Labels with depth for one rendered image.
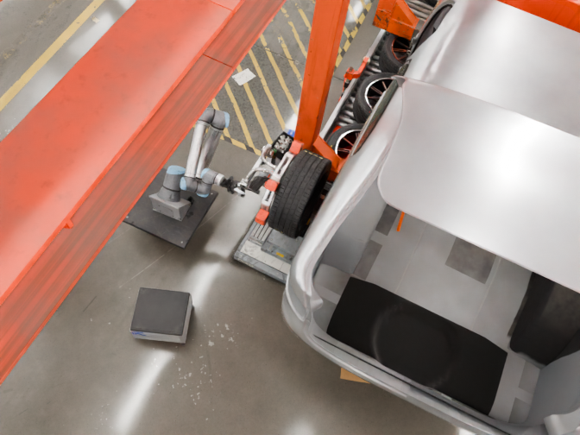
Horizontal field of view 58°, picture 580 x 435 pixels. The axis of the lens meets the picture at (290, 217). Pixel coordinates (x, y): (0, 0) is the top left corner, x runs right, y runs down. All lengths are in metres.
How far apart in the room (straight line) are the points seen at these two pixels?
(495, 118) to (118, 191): 1.20
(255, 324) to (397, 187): 2.89
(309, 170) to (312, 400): 1.82
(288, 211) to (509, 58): 1.72
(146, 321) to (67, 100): 2.91
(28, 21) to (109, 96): 5.30
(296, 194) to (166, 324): 1.41
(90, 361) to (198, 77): 3.18
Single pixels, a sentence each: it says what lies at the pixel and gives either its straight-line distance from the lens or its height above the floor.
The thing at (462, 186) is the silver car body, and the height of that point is 2.90.
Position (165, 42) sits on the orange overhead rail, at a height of 3.22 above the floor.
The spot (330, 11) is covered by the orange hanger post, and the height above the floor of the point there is 2.18.
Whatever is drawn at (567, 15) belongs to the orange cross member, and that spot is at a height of 2.67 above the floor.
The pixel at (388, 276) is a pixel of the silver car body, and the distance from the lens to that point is 3.73.
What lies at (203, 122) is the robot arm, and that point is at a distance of 4.11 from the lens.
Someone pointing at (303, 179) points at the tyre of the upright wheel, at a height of 1.17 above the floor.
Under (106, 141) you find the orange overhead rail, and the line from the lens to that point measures 1.33.
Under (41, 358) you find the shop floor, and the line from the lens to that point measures 4.65.
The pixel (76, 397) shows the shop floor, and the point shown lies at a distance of 4.50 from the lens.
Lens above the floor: 4.28
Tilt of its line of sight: 62 degrees down
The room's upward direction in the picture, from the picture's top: 11 degrees clockwise
